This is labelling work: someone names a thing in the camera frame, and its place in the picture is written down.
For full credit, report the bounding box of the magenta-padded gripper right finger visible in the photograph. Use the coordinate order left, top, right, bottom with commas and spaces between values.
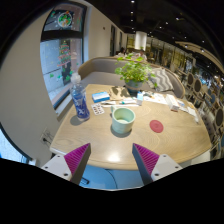
131, 142, 184, 186

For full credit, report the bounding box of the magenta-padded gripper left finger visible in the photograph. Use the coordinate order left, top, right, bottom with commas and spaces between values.
41, 142, 92, 186

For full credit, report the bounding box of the clear blue-labelled water bottle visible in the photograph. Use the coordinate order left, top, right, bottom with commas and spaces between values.
69, 72, 91, 122

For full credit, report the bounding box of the flat round red coaster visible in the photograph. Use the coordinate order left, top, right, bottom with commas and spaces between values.
149, 119, 165, 134

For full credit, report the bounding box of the pale green cup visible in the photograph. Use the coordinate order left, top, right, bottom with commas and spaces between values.
110, 106, 137, 135

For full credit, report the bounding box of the pill blister pack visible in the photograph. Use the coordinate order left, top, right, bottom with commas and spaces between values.
90, 102, 106, 116

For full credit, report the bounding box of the white printed leaflet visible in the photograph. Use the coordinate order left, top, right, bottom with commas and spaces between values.
143, 91, 169, 106

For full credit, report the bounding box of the white pen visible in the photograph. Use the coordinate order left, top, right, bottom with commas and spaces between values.
101, 102, 139, 108

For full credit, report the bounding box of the small blue-white carton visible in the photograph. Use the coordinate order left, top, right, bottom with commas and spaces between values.
136, 91, 145, 106

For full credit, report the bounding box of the white rectangular box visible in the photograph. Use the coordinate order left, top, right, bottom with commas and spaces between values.
165, 93, 181, 112

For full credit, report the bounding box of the stack of printed papers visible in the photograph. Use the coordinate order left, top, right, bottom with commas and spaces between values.
176, 98, 190, 113

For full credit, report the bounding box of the white paper sheet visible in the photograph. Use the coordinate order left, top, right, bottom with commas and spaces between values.
186, 105, 202, 124

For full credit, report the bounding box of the blue and white small box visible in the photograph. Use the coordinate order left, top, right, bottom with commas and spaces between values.
91, 91, 111, 103

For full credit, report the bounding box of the grey chevron cushion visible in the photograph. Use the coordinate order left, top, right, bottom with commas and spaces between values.
149, 67, 175, 93

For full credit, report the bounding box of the group of round-backed chairs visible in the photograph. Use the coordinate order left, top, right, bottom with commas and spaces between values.
184, 71, 224, 148

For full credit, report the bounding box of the green potted plant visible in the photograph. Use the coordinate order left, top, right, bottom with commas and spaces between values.
114, 53, 158, 94

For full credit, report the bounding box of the grey curved sofa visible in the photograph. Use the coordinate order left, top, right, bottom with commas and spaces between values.
77, 56, 186, 99

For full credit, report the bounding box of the group of ceiling lights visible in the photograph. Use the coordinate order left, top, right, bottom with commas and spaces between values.
128, 0, 206, 53

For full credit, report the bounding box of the white wall socket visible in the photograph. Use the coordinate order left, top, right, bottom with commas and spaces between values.
39, 129, 54, 146

